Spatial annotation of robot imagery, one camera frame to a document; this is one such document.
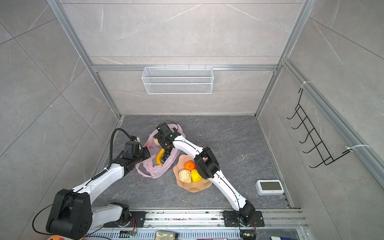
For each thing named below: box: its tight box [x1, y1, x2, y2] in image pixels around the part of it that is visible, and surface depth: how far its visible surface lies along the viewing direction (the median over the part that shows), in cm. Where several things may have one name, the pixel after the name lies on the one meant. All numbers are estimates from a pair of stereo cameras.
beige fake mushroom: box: [178, 169, 192, 184], surface depth 82 cm
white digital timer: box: [255, 179, 285, 196], surface depth 82 cm
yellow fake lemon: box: [191, 169, 202, 183], surface depth 84 cm
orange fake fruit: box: [184, 160, 196, 172], surface depth 89 cm
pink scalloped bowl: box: [173, 154, 213, 193], surface depth 84 cm
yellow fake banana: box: [156, 148, 165, 166], surface depth 97 cm
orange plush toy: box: [46, 235, 68, 240], surface depth 63 cm
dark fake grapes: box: [161, 147, 173, 162], surface depth 96 cm
